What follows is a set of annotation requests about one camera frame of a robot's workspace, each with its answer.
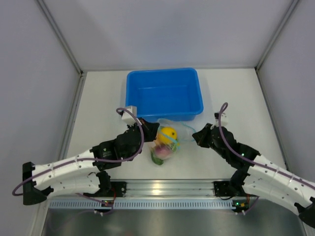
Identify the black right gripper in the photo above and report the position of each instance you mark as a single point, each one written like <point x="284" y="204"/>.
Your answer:
<point x="201" y="136"/>

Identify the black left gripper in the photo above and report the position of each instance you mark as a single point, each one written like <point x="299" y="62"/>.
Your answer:
<point x="149" y="129"/>

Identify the yellow fake lemon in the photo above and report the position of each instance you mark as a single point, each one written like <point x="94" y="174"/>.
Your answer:
<point x="167" y="135"/>

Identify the clear zip top bag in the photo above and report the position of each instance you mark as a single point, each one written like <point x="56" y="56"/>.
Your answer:
<point x="184" y="134"/>

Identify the purple fake onion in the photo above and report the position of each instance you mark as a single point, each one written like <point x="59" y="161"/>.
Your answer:
<point x="162" y="151"/>

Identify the green fake watermelon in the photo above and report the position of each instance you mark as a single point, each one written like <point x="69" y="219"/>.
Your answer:
<point x="156" y="160"/>

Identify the orange fake peach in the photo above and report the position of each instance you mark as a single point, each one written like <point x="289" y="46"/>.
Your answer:
<point x="157" y="143"/>

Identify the green fake apple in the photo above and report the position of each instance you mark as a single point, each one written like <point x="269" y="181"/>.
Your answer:
<point x="174" y="147"/>

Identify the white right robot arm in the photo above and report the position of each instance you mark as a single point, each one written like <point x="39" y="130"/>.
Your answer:
<point x="259" y="176"/>

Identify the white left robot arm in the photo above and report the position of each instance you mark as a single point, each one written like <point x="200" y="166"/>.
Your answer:
<point x="85" y="173"/>

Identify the blue plastic bin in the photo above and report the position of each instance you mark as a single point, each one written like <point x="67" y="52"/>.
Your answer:
<point x="173" y="94"/>

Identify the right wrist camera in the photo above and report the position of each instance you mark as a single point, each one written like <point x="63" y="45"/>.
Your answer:
<point x="222" y="117"/>

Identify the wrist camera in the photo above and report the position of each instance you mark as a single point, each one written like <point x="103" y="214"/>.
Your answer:
<point x="128" y="115"/>
<point x="222" y="117"/>

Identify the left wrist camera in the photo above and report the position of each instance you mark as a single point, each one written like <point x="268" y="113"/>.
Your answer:
<point x="128" y="115"/>

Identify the aluminium mounting rail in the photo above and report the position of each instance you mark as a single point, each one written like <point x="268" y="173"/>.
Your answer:
<point x="134" y="188"/>

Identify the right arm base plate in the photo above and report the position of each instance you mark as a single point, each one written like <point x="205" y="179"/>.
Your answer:
<point x="227" y="189"/>

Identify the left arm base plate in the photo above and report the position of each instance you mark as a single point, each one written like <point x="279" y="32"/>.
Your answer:
<point x="115" y="188"/>

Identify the white slotted cable duct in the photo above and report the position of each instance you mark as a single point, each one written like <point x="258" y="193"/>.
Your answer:
<point x="148" y="204"/>

